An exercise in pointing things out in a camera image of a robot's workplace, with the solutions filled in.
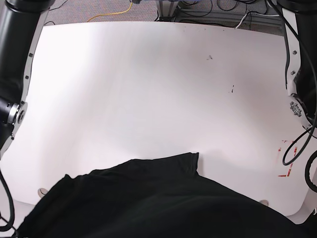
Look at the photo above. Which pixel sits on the black t-shirt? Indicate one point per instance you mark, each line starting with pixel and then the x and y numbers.
pixel 160 198

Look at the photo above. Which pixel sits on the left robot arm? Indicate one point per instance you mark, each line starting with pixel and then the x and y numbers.
pixel 299 24

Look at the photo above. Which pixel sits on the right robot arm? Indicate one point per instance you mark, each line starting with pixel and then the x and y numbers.
pixel 21 23

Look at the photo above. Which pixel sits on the red tape rectangle marking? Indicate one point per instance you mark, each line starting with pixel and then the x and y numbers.
pixel 281 170

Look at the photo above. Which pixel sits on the right table cable grommet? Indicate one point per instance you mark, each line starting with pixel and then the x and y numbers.
pixel 264 202

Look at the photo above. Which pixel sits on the table cable grommet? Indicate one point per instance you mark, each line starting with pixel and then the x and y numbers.
pixel 264 202
pixel 42 192

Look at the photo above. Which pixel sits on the left table cable grommet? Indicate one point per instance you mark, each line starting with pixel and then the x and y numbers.
pixel 42 192

